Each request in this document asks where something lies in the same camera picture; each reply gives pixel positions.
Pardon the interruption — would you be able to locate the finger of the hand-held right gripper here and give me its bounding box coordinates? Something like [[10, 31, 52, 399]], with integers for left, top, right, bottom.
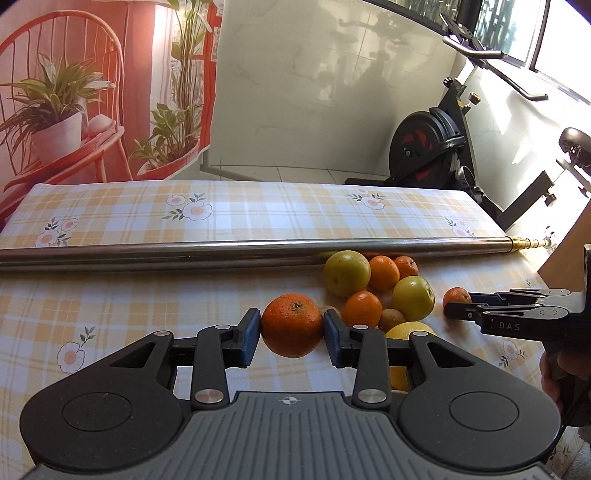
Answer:
[[444, 302, 571, 337], [468, 288, 574, 306]]

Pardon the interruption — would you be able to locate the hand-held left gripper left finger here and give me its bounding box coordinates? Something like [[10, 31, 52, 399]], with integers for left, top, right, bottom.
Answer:
[[105, 308, 262, 412]]

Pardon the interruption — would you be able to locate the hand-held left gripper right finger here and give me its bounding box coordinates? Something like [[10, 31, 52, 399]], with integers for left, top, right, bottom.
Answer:
[[323, 309, 470, 409]]

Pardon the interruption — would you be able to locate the orange mandarin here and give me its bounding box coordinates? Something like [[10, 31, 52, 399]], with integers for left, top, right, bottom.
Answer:
[[442, 287, 472, 311], [341, 291, 383, 328], [261, 293, 324, 358], [368, 255, 401, 291], [393, 256, 420, 280]]

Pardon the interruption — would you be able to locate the person's right hand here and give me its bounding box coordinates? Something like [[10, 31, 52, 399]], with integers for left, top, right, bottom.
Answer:
[[540, 348, 565, 412]]

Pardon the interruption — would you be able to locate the brown board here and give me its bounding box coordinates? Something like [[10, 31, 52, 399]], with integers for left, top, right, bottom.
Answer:
[[539, 216, 591, 292]]

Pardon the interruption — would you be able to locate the green-yellow citrus, back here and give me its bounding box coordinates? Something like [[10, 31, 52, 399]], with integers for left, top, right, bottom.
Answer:
[[322, 250, 372, 298]]

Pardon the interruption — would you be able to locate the yellow lemon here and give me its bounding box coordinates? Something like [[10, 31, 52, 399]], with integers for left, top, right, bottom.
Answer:
[[385, 322, 437, 393]]

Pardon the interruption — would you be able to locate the metal pole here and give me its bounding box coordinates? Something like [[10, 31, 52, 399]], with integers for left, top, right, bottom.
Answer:
[[0, 235, 556, 272]]

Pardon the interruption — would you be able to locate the yellow-green apple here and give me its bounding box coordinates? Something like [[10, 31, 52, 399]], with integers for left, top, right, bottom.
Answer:
[[392, 275, 436, 322]]

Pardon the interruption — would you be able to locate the black exercise bike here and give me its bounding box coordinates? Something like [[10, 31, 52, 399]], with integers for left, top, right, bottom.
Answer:
[[344, 13, 591, 232]]

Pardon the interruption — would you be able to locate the window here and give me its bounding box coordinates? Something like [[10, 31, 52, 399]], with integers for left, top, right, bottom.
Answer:
[[473, 0, 591, 104]]

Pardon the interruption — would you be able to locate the printed chair and plants backdrop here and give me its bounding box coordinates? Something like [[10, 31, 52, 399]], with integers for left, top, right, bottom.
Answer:
[[0, 0, 223, 220]]

